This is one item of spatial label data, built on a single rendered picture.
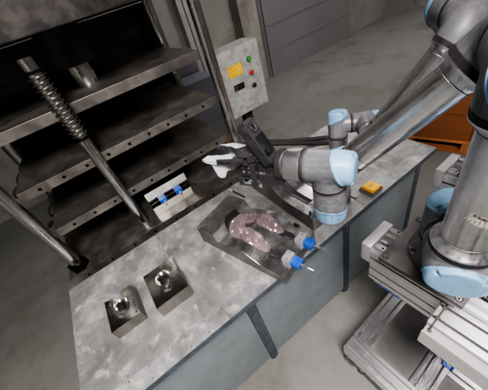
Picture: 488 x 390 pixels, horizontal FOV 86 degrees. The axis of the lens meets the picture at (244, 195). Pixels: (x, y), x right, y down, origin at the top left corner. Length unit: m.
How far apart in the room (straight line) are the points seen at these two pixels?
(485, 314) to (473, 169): 0.52
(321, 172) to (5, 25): 1.16
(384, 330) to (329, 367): 0.39
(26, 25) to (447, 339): 1.64
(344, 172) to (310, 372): 1.46
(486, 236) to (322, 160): 0.31
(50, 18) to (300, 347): 2.00
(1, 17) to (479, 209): 1.42
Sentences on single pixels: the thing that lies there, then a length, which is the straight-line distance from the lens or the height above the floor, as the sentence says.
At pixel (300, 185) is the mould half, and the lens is 1.40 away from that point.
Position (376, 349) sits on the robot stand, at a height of 0.21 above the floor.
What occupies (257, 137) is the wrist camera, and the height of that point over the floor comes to 1.51.
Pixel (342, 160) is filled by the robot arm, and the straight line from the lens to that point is 0.55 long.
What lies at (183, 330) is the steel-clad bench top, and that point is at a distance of 1.19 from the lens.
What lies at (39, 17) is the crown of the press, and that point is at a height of 1.85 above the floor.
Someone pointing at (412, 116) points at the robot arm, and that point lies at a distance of 0.62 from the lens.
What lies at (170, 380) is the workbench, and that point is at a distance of 1.35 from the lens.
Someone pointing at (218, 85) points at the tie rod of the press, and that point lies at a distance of 1.57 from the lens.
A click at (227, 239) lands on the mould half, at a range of 1.26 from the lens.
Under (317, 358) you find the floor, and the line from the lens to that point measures 1.87.
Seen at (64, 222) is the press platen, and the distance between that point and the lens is 1.69.
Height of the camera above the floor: 1.79
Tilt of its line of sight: 39 degrees down
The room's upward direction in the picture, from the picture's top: 19 degrees counter-clockwise
